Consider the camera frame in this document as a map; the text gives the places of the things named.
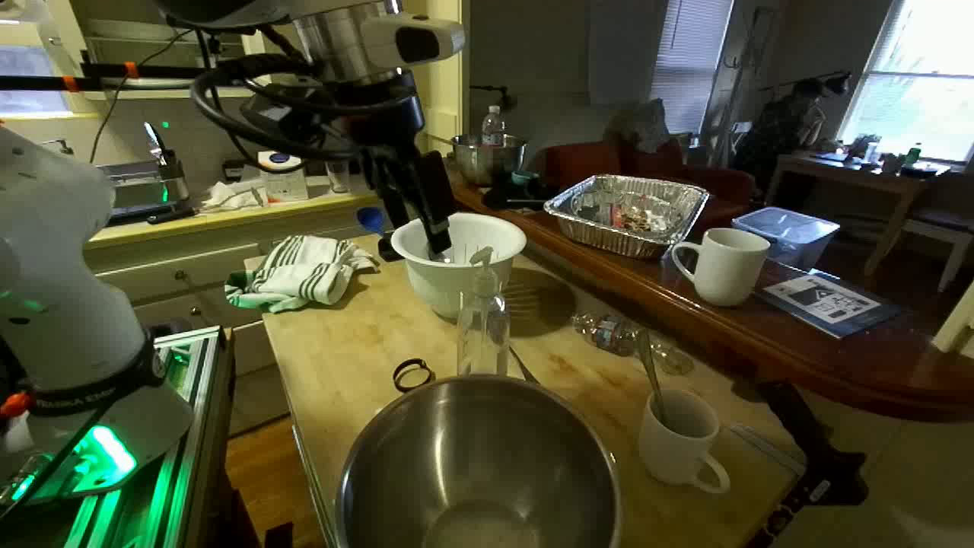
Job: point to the white ceramic bowl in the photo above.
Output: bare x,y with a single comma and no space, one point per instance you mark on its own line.
443,289

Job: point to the black clamp mount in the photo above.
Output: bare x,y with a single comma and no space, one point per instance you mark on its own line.
815,462

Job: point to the small white mug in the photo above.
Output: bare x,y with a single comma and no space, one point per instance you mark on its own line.
670,450

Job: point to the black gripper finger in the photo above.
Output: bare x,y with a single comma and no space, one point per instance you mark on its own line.
393,186
434,208

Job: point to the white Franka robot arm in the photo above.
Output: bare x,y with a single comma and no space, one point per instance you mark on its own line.
62,283

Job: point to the blue printed booklet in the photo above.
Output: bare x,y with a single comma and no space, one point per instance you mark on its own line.
825,301

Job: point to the large stainless steel bowl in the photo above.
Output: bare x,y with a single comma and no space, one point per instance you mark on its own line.
476,468

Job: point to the white green striped towel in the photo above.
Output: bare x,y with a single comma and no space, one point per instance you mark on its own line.
297,271

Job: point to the clear plastic lidded container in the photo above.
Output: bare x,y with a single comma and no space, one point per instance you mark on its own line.
785,231

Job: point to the black rod orange clamps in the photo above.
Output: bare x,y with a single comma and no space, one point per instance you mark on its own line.
102,74

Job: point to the bright window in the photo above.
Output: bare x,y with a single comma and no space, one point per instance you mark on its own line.
918,78

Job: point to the metal spoon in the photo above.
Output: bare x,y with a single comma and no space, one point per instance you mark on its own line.
652,368

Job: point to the small black object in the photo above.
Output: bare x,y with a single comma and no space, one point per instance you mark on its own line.
387,248

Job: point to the clear glass bottle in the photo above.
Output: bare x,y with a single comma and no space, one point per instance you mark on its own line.
482,331

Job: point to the green lit robot stand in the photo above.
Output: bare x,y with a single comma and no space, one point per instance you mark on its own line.
187,475

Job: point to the cream drawer cabinet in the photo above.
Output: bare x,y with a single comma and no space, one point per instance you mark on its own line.
182,261

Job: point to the blue round object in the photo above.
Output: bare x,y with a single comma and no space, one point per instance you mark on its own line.
372,220

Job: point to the black backpack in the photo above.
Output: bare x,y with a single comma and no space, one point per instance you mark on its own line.
785,126

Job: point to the glass jar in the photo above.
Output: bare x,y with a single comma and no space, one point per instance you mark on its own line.
469,159

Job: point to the large white mug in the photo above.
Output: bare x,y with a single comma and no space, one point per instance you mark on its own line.
726,269

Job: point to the brown wooden desk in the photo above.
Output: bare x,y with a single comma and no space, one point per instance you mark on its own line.
853,180

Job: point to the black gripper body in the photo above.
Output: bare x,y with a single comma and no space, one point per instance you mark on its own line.
391,122

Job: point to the crumpled clear plastic wrap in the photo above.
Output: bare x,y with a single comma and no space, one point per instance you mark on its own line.
618,334

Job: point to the silver faucet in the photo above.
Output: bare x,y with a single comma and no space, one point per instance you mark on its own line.
162,162

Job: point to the white crumpled paper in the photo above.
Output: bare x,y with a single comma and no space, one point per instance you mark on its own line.
236,196

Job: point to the aluminium foil tray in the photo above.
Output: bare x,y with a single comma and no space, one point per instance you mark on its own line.
629,214

